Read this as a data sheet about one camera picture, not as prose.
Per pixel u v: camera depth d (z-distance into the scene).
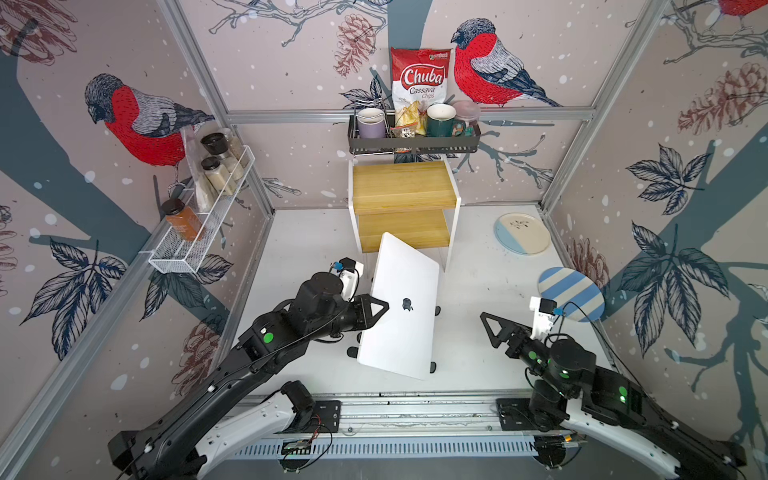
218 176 0.76
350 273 0.60
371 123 0.81
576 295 0.95
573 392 0.53
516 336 0.59
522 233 1.14
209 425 0.40
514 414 0.73
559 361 0.50
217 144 0.79
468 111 0.85
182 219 0.66
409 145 0.87
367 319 0.54
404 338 0.67
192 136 0.78
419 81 0.79
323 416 0.73
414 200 0.78
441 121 0.81
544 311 0.61
